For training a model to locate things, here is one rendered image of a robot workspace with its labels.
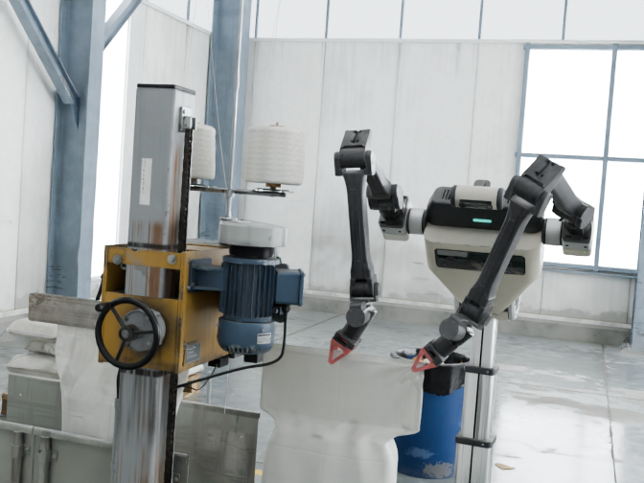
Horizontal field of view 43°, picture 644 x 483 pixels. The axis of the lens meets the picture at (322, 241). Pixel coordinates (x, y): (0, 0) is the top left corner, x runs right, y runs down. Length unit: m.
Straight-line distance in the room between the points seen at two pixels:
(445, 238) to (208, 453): 1.14
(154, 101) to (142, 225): 0.32
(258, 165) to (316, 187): 8.66
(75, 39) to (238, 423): 6.05
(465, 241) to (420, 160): 7.85
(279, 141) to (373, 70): 8.63
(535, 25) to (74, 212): 5.86
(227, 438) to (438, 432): 1.90
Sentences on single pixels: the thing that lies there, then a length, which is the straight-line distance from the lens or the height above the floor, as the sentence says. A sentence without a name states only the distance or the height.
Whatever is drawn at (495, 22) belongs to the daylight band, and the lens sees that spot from 10.67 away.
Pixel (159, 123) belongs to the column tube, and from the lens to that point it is 2.15.
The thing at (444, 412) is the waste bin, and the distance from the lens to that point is 4.62.
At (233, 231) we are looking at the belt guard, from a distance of 2.09.
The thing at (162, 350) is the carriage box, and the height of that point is 1.08.
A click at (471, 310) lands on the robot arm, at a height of 1.22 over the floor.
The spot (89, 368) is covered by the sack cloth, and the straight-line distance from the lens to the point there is 2.80.
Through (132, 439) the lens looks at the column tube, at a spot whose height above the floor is 0.84.
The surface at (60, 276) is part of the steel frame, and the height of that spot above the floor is 0.56.
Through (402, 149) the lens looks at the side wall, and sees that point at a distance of 10.60.
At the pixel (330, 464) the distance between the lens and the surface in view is 2.43.
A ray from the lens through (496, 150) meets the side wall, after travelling 10.41.
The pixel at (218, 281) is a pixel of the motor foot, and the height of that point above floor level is 1.27.
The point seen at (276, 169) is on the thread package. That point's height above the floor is 1.57.
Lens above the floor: 1.50
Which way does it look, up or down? 3 degrees down
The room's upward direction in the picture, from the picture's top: 4 degrees clockwise
